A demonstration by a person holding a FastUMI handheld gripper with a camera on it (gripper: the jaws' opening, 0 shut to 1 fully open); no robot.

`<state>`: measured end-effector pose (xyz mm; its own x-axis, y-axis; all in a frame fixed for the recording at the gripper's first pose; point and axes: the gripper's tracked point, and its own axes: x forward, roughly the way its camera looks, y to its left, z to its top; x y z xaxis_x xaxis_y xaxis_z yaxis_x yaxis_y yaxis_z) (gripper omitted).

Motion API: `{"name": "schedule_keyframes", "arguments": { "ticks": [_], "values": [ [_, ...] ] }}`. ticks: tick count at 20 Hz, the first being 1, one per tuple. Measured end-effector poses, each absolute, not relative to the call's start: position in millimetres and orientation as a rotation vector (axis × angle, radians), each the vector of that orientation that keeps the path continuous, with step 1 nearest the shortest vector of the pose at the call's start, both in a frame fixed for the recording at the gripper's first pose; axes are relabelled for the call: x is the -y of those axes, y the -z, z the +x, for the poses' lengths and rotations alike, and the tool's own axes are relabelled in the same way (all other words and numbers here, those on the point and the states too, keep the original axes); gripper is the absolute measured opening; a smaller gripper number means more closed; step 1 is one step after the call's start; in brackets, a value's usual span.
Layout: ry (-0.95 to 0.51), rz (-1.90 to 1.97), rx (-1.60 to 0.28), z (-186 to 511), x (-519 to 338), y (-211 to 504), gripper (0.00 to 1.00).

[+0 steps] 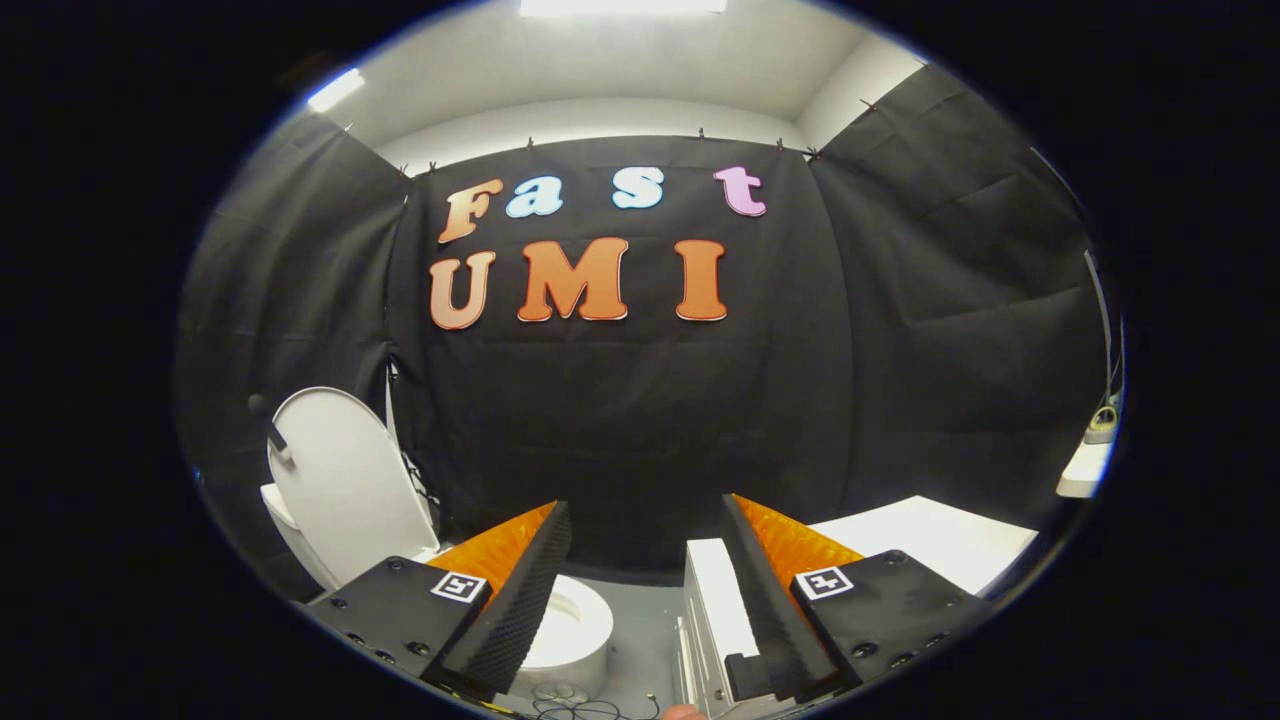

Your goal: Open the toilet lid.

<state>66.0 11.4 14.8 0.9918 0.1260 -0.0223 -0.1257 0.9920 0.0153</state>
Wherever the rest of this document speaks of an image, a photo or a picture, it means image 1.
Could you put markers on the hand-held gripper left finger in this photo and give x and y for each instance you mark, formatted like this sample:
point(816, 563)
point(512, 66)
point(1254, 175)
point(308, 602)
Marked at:
point(515, 600)

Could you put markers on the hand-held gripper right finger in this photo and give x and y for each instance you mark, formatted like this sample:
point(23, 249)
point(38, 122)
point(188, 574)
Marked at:
point(770, 600)

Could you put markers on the white toilet lid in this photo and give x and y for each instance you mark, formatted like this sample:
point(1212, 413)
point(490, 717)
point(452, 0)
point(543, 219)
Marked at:
point(340, 480)

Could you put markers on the white toilet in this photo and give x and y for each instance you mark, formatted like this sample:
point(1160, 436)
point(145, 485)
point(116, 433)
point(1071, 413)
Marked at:
point(582, 625)

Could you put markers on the white drawer cabinet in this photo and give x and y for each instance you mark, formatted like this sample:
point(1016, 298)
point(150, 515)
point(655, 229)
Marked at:
point(930, 540)

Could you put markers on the black backdrop cloth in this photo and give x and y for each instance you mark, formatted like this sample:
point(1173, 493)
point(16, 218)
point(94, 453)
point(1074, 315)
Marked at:
point(640, 420)

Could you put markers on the white stand pole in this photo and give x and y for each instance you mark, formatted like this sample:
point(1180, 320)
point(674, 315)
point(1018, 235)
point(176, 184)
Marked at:
point(389, 400)

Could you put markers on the white shelf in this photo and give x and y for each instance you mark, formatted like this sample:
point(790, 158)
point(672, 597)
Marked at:
point(1085, 472)

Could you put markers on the small ceiling light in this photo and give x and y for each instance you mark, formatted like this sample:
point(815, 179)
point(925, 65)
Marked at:
point(335, 90)

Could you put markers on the large ceiling light panel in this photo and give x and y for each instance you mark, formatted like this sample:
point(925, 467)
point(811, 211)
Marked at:
point(620, 6)

